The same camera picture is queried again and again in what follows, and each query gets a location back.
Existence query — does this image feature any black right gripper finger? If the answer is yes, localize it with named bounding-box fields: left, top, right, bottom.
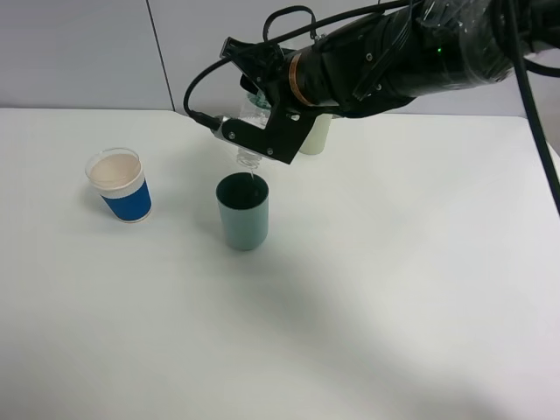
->
left=220, top=107, right=319, bottom=165

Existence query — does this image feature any pale green plastic cup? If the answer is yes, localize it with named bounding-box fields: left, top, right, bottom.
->
left=299, top=114, right=333, bottom=156

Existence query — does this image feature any clear water bottle green label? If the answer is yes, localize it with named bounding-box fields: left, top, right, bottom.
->
left=234, top=89, right=275, bottom=172

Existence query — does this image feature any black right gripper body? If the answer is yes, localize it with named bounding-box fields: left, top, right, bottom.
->
left=234, top=43, right=298, bottom=109

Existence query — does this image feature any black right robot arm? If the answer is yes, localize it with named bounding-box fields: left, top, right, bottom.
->
left=219, top=1, right=513, bottom=164

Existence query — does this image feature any blue sleeved paper cup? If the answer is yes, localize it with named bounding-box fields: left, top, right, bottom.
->
left=85, top=148, right=152, bottom=223

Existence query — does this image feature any teal plastic cup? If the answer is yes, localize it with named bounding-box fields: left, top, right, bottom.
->
left=215, top=172, right=270, bottom=251

